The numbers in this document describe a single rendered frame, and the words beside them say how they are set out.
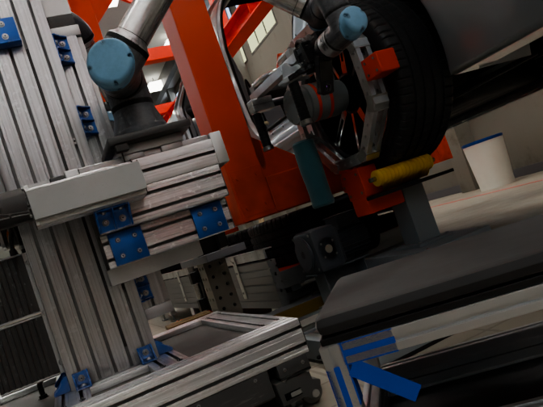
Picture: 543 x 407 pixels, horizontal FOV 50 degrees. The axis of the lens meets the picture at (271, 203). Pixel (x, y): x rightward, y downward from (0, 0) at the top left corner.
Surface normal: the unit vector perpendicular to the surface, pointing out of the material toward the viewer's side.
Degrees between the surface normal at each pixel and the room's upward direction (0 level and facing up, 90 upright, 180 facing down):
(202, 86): 90
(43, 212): 90
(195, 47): 90
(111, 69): 95
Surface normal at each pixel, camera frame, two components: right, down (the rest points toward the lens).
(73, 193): 0.34, -0.15
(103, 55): 0.00, 0.06
